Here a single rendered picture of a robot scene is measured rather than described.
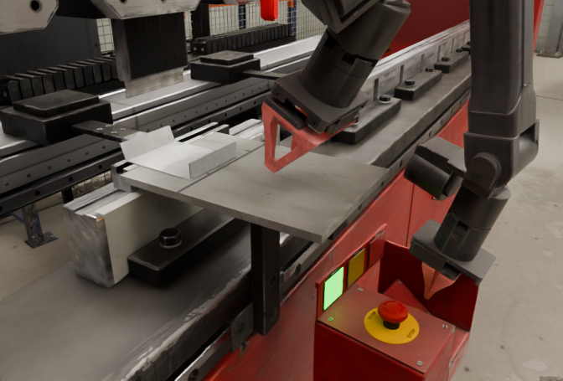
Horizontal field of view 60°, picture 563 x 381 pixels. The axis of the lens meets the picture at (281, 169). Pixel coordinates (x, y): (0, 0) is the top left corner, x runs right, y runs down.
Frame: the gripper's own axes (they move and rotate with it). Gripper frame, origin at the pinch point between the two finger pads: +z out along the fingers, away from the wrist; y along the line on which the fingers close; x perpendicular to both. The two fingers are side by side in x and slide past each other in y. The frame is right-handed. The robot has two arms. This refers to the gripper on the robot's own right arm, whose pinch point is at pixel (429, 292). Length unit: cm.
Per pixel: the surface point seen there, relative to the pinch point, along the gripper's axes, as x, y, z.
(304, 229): 26.9, 9.5, -19.7
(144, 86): 23.3, 37.5, -21.1
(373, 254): -0.6, 10.0, 0.2
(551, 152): -304, 5, 81
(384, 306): 9.9, 3.0, -1.8
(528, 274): -142, -17, 76
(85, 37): -2, 89, -5
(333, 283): 11.2, 10.4, -1.0
